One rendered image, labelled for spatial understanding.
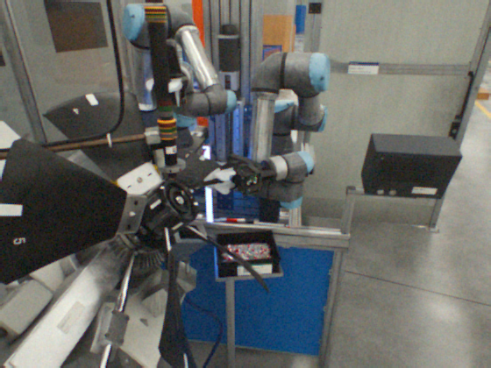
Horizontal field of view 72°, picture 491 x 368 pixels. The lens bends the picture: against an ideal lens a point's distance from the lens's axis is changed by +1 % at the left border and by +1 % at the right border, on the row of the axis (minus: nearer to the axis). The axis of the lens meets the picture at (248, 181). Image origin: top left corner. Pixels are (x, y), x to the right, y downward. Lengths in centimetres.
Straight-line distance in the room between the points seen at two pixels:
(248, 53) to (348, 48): 108
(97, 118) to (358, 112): 208
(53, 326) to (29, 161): 29
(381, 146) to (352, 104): 150
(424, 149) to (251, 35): 90
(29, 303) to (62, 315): 6
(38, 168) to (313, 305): 126
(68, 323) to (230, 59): 121
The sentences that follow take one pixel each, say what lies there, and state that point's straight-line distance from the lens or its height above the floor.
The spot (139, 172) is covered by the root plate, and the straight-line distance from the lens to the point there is 85.
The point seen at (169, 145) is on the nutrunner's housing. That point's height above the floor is 133.
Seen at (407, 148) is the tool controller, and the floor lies 123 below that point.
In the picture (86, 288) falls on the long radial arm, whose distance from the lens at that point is 77.
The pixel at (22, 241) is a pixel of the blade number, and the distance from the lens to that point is 64.
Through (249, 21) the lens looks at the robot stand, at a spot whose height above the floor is 158.
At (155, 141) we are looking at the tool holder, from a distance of 83.
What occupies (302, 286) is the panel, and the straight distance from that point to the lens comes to 153.
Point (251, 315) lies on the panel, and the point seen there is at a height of 35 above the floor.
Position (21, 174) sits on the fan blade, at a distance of 64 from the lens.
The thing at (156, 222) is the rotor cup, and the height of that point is 119.
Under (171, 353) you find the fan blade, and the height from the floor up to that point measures 111.
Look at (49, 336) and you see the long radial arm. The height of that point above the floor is 112.
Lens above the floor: 162
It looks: 27 degrees down
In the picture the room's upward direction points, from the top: 1 degrees clockwise
